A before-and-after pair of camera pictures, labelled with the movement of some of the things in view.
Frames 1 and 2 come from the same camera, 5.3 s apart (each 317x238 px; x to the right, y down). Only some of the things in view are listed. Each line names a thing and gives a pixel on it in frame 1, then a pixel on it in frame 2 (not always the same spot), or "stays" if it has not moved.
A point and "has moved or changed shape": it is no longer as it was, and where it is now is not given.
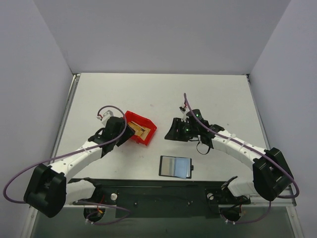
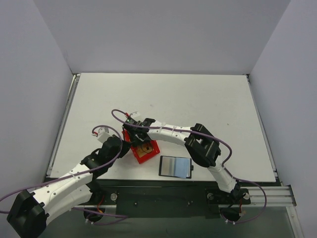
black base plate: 165,198 stays
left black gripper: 126,135 → 126,145
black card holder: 179,167 stays
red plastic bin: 144,122 has moved or changed shape
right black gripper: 177,129 → 137,135
